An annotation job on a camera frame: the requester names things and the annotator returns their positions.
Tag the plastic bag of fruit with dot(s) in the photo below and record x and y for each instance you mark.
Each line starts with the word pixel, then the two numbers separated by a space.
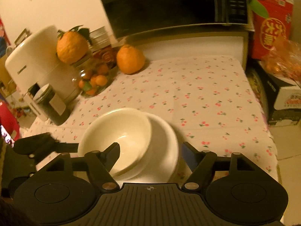
pixel 283 59

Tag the large orange on jar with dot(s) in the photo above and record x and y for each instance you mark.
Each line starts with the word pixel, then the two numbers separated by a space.
pixel 71 47

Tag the dark tea jar metal lid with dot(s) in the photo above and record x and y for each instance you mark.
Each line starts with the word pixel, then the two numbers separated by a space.
pixel 51 104

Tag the cherry print tablecloth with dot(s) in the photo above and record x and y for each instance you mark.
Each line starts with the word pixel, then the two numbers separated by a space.
pixel 206 99

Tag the red gift box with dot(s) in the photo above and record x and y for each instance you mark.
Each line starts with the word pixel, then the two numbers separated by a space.
pixel 271 19

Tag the orange citrus on table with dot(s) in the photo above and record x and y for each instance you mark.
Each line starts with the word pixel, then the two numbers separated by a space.
pixel 130 59

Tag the large white bowl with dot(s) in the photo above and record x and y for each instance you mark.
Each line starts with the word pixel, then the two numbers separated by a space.
pixel 161 159

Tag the black microwave oven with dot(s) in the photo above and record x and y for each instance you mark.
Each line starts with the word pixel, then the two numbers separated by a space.
pixel 129 17

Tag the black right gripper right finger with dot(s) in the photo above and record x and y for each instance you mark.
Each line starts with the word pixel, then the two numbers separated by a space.
pixel 201 164

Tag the white Changhong air fryer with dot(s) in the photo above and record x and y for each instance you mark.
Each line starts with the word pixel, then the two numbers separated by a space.
pixel 34 61

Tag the smartphone with lit screen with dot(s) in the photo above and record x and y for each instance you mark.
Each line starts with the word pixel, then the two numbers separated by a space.
pixel 6 137

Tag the white printed carton box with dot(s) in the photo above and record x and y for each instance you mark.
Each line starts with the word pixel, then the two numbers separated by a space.
pixel 283 98

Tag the small cream bowl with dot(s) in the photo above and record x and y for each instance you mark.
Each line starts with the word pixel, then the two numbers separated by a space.
pixel 131 129

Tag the glass jar of kumquats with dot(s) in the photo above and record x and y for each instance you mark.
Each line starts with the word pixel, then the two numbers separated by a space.
pixel 94 68

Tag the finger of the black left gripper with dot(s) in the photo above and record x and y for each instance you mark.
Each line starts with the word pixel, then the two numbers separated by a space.
pixel 34 145
pixel 63 147

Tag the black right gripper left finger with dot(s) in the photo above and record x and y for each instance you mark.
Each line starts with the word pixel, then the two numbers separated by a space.
pixel 99 166

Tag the framed picture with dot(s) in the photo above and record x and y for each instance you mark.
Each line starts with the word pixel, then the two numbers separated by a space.
pixel 22 36

